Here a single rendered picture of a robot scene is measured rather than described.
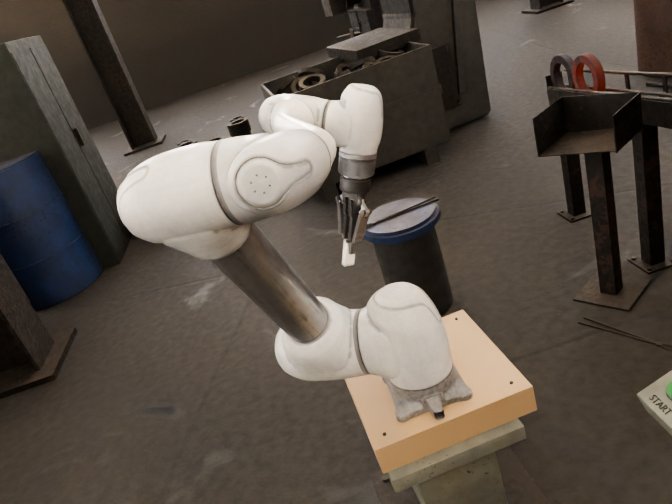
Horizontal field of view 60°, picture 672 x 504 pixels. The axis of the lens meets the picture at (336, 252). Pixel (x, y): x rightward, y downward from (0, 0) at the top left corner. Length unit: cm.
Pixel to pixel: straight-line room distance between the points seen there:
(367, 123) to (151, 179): 61
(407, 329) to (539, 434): 74
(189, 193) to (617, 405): 146
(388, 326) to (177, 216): 57
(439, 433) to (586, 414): 67
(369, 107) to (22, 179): 287
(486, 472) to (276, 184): 100
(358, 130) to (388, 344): 48
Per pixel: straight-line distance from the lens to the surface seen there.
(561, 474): 178
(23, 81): 405
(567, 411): 194
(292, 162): 80
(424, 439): 136
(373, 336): 129
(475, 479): 155
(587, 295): 239
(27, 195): 394
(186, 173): 86
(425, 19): 435
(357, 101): 135
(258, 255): 102
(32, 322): 340
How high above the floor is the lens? 136
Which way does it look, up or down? 25 degrees down
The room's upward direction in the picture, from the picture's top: 19 degrees counter-clockwise
